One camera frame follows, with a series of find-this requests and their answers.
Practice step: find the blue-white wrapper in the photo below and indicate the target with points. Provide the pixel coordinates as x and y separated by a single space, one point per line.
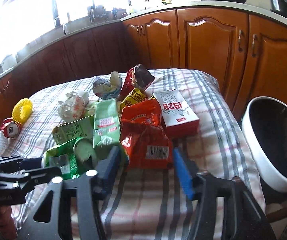
108 88

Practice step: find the yellow foam net sleeve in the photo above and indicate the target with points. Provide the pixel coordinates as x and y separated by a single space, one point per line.
22 111

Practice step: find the green drink carton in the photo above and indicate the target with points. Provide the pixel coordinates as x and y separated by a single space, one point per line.
107 130

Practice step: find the white paper ball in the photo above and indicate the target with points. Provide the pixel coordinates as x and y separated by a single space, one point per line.
72 105

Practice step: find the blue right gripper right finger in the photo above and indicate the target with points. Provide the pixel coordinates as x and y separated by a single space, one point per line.
243 217

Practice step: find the white red 1928 box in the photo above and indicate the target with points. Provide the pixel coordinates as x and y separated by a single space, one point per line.
179 120

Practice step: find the red crushed can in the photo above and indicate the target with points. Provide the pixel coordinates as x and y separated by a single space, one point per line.
10 128

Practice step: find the yellow snack packet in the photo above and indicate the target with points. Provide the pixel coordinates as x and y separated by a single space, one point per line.
134 97

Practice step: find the wooden lower cabinets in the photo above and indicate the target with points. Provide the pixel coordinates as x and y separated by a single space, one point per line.
245 51

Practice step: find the green spout pouch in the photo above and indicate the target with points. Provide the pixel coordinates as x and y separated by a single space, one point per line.
73 152

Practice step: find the red snack bag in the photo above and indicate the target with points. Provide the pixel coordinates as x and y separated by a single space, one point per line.
137 77

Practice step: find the white foam net left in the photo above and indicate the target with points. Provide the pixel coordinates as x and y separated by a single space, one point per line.
4 143

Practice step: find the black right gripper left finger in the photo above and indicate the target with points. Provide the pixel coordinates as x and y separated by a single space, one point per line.
50 217

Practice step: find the orange snack bag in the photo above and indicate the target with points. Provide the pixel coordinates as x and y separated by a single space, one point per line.
143 138

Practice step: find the white round trash bin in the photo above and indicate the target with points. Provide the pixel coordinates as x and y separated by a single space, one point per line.
264 126

